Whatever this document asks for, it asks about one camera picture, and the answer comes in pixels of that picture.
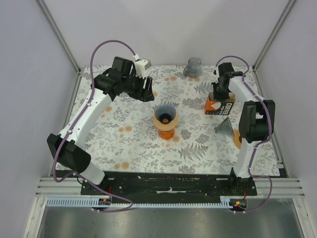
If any wooden ring dripper stand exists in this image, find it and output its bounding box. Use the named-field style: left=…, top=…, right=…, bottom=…
left=153, top=114, right=179, bottom=132

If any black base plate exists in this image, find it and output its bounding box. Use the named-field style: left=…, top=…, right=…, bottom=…
left=80, top=169, right=257, bottom=204

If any blue glass dripper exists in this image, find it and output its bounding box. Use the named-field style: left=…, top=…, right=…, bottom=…
left=155, top=105, right=176, bottom=124

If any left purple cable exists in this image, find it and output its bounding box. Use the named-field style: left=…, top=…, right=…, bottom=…
left=51, top=40, right=139, bottom=183

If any grey glass carafe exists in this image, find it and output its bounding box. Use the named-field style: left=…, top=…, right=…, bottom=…
left=183, top=58, right=202, bottom=78

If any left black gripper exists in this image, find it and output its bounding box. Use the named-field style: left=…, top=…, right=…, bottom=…
left=122, top=71, right=155, bottom=103

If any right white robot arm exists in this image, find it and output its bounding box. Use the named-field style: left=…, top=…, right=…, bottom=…
left=211, top=62, right=275, bottom=195

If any orange glass carafe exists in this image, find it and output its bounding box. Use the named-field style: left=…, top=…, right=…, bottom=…
left=158, top=129, right=175, bottom=140

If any aluminium frame rail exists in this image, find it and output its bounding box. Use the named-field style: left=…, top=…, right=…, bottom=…
left=255, top=178, right=305, bottom=198

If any orange coffee filter box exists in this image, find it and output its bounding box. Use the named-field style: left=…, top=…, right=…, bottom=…
left=204, top=92, right=235, bottom=116

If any floral tablecloth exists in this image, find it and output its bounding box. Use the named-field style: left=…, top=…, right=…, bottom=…
left=54, top=64, right=280, bottom=177

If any grey glass dripper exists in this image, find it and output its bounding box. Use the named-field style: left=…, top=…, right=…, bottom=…
left=214, top=117, right=234, bottom=138

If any white cable duct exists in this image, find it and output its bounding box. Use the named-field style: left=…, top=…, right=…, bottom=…
left=46, top=197, right=233, bottom=209

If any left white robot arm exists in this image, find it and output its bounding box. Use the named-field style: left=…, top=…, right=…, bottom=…
left=47, top=57, right=155, bottom=195

